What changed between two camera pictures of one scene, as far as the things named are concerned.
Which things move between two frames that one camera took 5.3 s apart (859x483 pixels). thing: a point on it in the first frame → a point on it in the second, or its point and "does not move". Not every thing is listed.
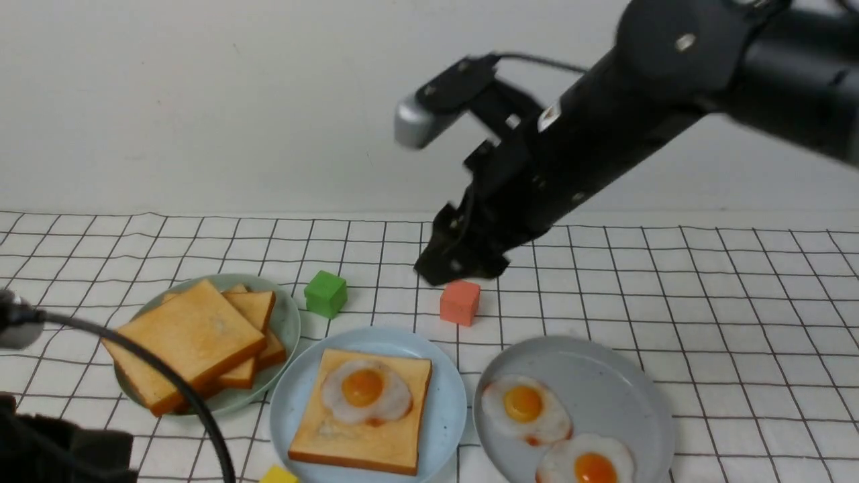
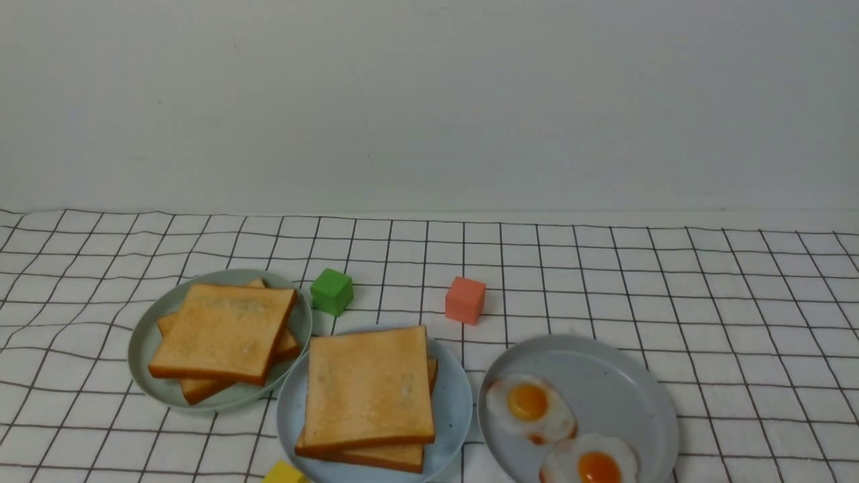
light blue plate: [445, 415] does not move
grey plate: [604, 392] does not move
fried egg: [523, 407] does not move
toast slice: [202, 332] → [367, 390]
